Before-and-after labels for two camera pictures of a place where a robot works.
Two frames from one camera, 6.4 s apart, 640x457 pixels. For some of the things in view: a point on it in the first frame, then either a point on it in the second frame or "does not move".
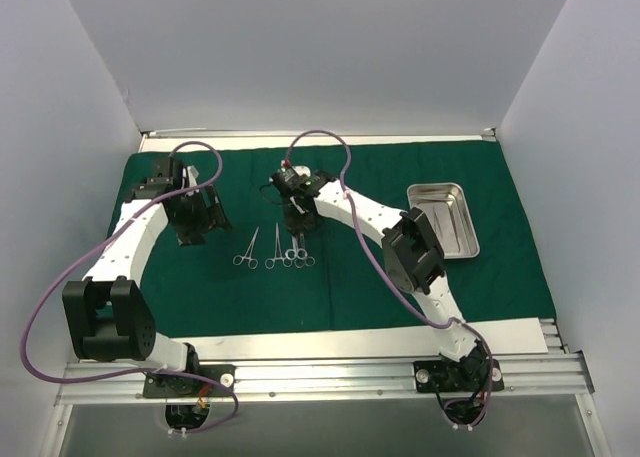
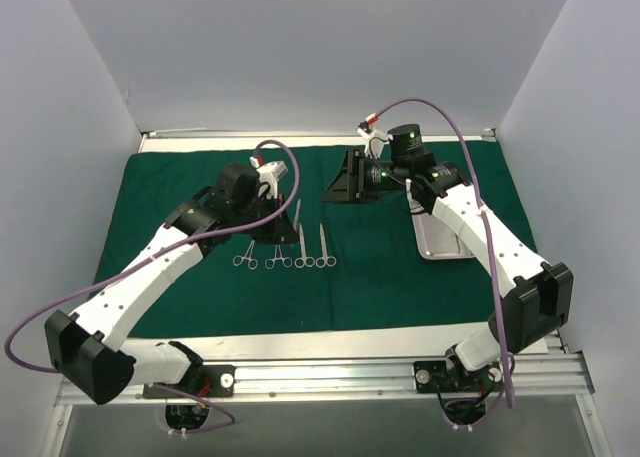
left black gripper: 201,222 to 273,222
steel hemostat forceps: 252,263 does not move
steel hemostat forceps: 286,261 does not move
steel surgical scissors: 309,261 does not move
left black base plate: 172,386 does not move
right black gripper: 298,225 to 356,175
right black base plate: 464,375 does not move
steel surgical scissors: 300,253 to 329,261
